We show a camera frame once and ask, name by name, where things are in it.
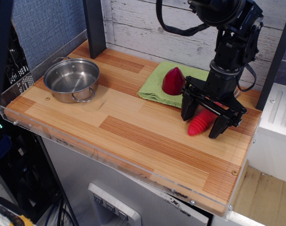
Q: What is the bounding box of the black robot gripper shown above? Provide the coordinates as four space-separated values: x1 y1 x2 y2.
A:
181 61 247 139

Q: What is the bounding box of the red-handled metal fork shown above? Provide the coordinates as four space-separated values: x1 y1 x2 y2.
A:
188 109 218 136

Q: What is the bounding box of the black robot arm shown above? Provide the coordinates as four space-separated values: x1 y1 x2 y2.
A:
181 0 263 139

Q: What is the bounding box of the stainless steel pot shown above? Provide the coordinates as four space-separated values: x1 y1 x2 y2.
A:
43 57 100 103

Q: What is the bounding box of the clear acrylic table guard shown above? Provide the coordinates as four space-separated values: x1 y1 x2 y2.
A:
0 30 262 221

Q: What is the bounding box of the dark red cone object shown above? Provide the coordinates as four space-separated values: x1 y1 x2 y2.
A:
162 67 186 96

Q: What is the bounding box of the green folded cloth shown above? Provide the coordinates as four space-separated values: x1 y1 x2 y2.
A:
138 61 209 108

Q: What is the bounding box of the white ribbed toy sink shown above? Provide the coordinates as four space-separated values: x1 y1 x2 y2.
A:
247 83 286 181

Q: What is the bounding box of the blue fabric panel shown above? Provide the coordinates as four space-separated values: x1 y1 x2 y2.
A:
11 0 86 70

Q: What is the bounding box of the black plastic crate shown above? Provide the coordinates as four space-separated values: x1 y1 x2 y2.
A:
5 25 29 84

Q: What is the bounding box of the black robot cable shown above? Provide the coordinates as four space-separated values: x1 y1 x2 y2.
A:
155 0 213 37

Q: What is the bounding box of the black vertical post right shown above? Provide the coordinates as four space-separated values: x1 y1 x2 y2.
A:
255 0 286 110

